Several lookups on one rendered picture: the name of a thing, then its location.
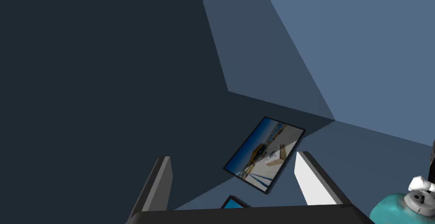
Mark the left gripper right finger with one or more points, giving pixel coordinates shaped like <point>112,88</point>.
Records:
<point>314,181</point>

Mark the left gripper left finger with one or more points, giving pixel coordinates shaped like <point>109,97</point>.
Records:
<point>157,186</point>

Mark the small blue framed picture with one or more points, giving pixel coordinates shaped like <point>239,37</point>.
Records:
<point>233,203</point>

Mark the teal round object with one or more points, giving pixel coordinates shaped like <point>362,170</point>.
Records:
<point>390,210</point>

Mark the white and grey fixture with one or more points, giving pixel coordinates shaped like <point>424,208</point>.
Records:
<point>420,193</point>

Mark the black framed wall picture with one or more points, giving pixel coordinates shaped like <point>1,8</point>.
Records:
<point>263,154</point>

